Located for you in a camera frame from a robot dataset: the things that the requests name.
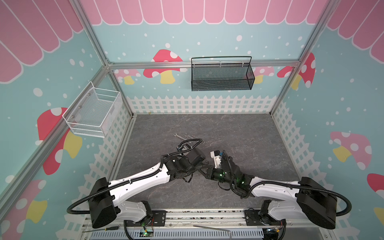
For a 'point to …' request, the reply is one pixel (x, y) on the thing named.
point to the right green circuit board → (272, 231)
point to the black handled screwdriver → (112, 228)
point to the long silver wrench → (179, 136)
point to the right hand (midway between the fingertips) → (196, 169)
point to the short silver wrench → (194, 136)
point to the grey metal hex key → (213, 228)
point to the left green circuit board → (146, 233)
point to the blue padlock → (221, 153)
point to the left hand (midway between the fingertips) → (199, 166)
